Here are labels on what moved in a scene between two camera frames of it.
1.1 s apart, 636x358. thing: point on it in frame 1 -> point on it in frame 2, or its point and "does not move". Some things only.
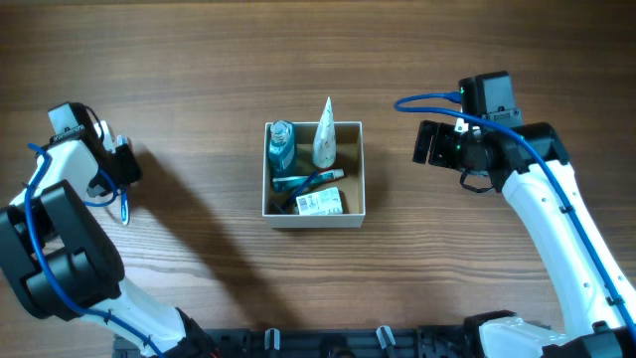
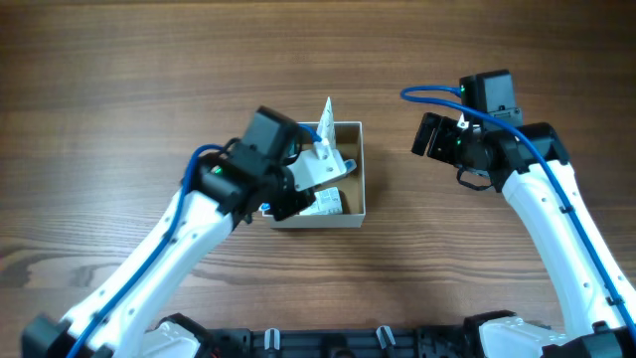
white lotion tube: [324, 151] does not move
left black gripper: [125, 165] -> [291, 203]
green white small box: [324, 202] does not move
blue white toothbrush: [124, 209] -> [350, 166]
